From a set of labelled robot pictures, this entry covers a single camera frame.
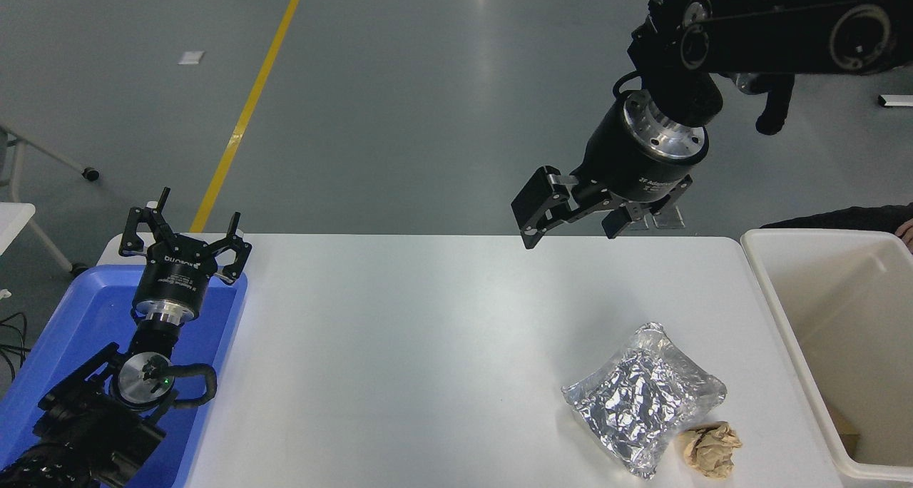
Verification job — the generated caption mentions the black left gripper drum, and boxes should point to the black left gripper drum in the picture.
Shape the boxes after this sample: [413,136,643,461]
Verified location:
[133,234,219,310]

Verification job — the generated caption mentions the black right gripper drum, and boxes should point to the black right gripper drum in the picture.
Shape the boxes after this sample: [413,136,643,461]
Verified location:
[575,101,705,205]

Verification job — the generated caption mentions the silver foil plate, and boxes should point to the silver foil plate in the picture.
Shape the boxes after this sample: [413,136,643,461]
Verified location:
[561,322,728,480]

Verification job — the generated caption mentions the blue plastic tray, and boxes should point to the blue plastic tray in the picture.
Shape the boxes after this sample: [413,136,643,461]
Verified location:
[0,263,249,488]

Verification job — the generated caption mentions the white side table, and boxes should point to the white side table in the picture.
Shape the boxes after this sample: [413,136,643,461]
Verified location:
[0,201,90,278]

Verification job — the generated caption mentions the person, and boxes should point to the person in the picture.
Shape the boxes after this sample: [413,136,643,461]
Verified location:
[760,203,913,236]

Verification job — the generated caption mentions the large pale plastic bin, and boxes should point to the large pale plastic bin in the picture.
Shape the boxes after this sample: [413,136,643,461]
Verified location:
[740,228,913,483]

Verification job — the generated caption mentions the crumpled tan paper ball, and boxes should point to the crumpled tan paper ball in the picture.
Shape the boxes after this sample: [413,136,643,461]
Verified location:
[676,421,743,480]

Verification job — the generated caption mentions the grey wheeled metal frame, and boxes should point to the grey wheeled metal frame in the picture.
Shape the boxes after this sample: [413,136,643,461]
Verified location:
[0,121,101,203]

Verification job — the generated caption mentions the black cables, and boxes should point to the black cables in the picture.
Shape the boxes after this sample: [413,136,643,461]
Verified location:
[0,311,31,379]

